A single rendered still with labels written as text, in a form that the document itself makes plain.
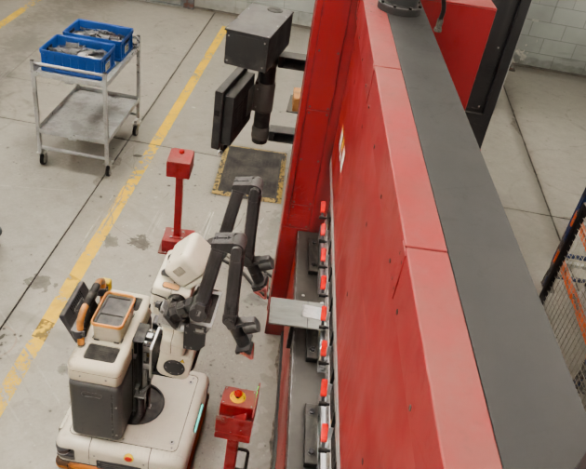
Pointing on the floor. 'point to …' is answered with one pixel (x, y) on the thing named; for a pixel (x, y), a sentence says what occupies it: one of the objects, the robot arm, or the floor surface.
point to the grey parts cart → (87, 108)
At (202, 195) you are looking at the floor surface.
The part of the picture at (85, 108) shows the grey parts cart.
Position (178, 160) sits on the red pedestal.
